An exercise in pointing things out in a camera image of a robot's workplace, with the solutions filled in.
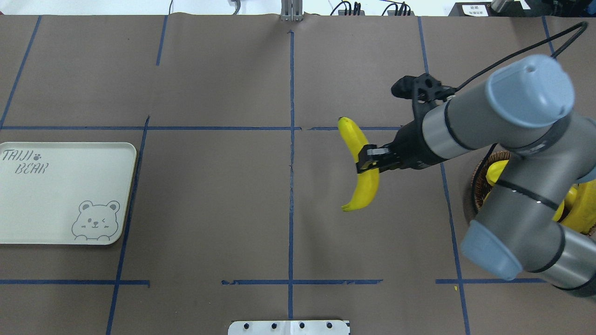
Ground brown woven wicker basket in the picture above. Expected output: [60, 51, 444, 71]
[470, 150, 583, 223]

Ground yellow lemon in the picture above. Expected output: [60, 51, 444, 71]
[486, 160, 509, 187]

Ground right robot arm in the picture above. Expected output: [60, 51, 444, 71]
[356, 54, 595, 299]

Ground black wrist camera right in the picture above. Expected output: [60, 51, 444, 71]
[390, 73, 457, 108]

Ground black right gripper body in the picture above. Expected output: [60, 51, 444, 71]
[385, 121, 431, 170]

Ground yellow banana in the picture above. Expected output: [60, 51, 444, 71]
[558, 180, 596, 237]
[338, 117, 380, 212]

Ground white bear tray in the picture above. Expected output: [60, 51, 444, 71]
[0, 142, 137, 245]

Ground white camera stand base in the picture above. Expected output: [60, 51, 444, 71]
[228, 320, 351, 335]

